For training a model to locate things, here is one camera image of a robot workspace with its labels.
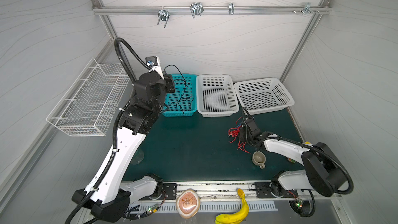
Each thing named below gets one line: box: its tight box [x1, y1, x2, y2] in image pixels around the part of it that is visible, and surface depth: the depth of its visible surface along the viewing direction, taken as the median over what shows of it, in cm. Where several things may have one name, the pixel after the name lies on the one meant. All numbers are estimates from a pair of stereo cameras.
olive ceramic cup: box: [251, 150, 267, 170], surface depth 82 cm
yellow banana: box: [215, 188, 249, 224], surface depth 65 cm
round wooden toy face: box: [176, 188, 201, 219], surface depth 69 cm
